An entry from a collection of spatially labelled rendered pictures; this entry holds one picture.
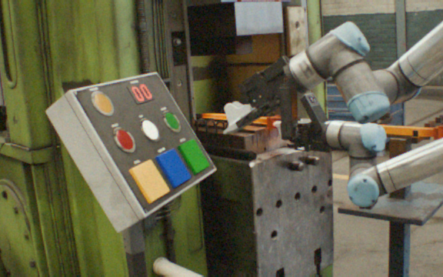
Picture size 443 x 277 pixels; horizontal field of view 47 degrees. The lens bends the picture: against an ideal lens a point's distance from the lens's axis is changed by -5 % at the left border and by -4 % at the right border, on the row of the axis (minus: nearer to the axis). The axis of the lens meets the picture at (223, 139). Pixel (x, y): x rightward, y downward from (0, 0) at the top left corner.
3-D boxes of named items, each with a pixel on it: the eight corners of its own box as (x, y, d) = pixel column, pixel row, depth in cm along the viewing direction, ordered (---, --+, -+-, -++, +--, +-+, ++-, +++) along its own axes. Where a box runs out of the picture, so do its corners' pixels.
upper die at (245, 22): (283, 32, 162) (281, 1, 160) (237, 35, 149) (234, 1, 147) (196, 38, 192) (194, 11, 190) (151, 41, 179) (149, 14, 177)
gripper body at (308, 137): (291, 149, 153) (325, 154, 144) (290, 120, 151) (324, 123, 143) (308, 145, 158) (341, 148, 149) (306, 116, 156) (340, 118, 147)
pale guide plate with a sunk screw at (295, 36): (307, 54, 189) (304, 6, 186) (291, 55, 183) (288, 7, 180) (302, 54, 191) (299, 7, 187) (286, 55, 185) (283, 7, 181)
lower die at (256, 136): (290, 145, 169) (288, 118, 167) (245, 158, 156) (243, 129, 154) (204, 133, 199) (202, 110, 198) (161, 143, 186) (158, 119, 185)
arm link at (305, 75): (329, 78, 110) (320, 81, 103) (311, 90, 112) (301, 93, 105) (311, 48, 111) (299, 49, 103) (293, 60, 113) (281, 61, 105)
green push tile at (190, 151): (210, 165, 125) (194, 138, 125) (196, 173, 118) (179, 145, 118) (205, 168, 126) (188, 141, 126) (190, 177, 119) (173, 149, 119)
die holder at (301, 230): (334, 262, 183) (331, 138, 174) (260, 305, 158) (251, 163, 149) (226, 228, 224) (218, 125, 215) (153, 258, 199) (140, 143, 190)
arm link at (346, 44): (367, 50, 97) (344, 14, 100) (319, 81, 102) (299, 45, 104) (377, 56, 104) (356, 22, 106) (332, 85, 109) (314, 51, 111)
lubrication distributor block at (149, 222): (164, 234, 151) (158, 188, 149) (146, 240, 147) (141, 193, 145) (157, 231, 154) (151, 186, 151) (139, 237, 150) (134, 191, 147)
